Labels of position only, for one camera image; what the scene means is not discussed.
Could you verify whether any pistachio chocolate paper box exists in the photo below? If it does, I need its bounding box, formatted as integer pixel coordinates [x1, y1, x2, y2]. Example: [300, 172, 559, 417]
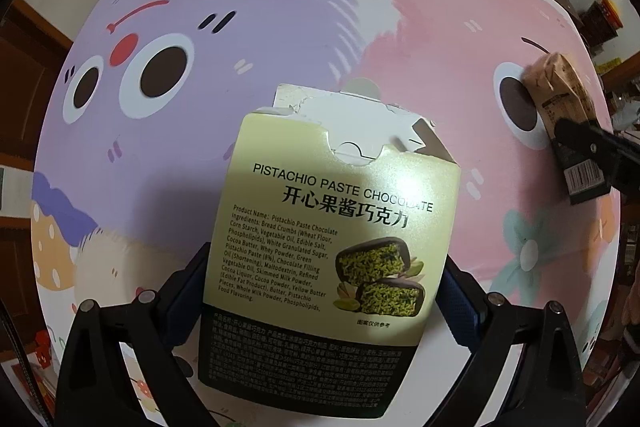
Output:
[198, 84, 460, 418]

